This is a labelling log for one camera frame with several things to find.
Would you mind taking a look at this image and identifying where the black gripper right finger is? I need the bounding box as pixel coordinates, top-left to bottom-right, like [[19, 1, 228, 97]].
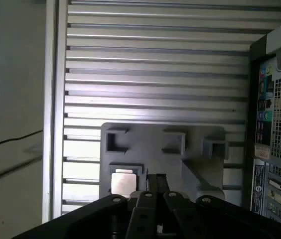
[[157, 173, 281, 239]]

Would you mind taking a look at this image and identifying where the black and grey PC case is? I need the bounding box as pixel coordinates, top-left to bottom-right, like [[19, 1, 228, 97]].
[[247, 21, 281, 231]]

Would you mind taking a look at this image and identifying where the white label sticker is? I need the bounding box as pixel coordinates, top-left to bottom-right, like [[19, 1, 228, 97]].
[[254, 159, 266, 212]]

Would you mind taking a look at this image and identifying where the silver CPU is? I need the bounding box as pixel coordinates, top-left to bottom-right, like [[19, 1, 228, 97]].
[[110, 168, 139, 195]]

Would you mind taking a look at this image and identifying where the grey parts rack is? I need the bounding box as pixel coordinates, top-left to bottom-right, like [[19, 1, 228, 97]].
[[98, 121, 229, 201]]

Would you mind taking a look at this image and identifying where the rear port panel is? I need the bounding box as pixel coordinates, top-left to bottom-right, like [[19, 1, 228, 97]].
[[256, 61, 275, 145]]

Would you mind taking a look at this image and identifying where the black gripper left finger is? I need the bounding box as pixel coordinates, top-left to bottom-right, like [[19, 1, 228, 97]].
[[18, 174, 157, 239]]

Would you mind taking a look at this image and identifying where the thin black cable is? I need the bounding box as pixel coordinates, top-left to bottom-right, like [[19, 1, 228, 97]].
[[0, 129, 44, 151]]

